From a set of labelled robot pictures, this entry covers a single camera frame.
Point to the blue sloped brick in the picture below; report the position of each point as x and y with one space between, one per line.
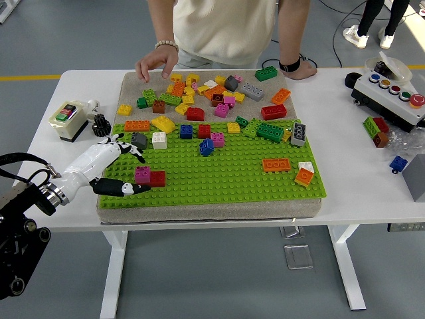
206 147

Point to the person's right forearm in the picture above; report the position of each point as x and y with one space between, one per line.
162 20

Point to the blue brick with keyring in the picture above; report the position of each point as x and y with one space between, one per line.
397 163

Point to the black wristband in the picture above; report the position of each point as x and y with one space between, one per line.
289 64

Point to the grey box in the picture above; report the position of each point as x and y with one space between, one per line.
416 179

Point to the large clear plastic case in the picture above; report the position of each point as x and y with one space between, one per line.
299 257

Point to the large orange brick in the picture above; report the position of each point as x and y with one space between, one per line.
216 90

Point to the person's left hand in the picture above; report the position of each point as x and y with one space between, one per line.
300 71

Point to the brown two-by-two brick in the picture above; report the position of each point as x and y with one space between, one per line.
158 107

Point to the white table leg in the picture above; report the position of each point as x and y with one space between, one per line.
113 276
347 266

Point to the red two-by-two brick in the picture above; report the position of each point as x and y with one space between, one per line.
204 131

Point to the beige switch box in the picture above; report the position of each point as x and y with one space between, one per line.
68 116

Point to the green studded baseplate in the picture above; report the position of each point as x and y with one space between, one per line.
232 189

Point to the magenta two-by-two brick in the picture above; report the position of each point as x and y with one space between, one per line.
221 110

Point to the red curved brick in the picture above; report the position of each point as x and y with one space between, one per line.
195 114

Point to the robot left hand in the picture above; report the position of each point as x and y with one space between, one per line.
93 159

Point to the person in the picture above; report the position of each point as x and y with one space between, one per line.
225 30

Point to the red two-by-four brick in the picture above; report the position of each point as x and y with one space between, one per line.
273 112
157 178

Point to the dark grey sloped brick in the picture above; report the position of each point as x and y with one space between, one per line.
231 83

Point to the yellow L-shaped brick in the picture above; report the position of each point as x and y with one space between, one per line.
192 78

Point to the orange and yellow brick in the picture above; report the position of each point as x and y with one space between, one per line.
303 177

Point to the clear plastic container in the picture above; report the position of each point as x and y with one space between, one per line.
400 71

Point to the yellow curved brick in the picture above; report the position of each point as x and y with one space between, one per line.
163 124

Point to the pink two-by-two brick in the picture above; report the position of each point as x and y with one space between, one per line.
142 175
217 140
229 101

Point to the white desk frame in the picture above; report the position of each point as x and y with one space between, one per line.
4 16

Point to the table height control panel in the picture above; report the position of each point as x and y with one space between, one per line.
405 227

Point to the grey two-by-four brick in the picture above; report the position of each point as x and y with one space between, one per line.
298 134
252 91

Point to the dark green two-by-four brick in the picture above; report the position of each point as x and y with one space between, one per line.
266 73
270 132

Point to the person's left forearm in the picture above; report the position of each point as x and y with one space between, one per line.
292 33

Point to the blue two-by-two brick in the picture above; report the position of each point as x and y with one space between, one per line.
186 131

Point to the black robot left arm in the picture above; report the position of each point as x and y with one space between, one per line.
18 239

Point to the small yellow brick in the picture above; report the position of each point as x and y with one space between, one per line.
286 136

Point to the orange two-by-four brick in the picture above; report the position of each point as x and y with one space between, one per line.
275 165
281 96
136 126

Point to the small dark green brick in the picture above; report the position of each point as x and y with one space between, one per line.
241 121
142 103

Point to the clear plastic bag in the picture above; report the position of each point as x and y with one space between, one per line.
403 143

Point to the small clear plastic case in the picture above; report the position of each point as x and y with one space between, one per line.
290 232

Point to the white two-by-two brick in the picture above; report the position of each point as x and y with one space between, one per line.
159 141

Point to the black gear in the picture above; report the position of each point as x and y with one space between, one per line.
100 125

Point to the lime green two-by-four brick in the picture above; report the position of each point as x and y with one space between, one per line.
169 99

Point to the yellow two-by-two brick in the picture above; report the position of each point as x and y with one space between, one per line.
124 110
233 128

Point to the person's right hand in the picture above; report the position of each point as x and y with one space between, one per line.
157 60

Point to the white push-button control box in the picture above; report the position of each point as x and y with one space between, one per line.
385 99

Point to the small pink brick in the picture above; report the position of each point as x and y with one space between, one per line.
238 78
194 86

